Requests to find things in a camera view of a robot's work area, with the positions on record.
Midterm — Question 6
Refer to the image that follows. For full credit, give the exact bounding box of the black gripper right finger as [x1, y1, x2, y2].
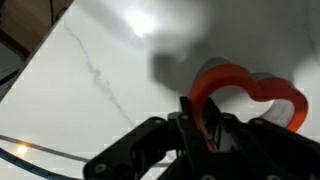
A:
[202, 99, 320, 180]

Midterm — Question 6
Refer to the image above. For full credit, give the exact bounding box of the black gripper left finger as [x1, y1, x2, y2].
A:
[82, 95, 210, 180]

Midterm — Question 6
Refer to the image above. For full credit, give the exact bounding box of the grey thin cable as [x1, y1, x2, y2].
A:
[0, 134, 93, 165]

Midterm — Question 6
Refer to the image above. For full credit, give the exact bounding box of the dark thick cable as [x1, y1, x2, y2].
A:
[0, 147, 79, 180]

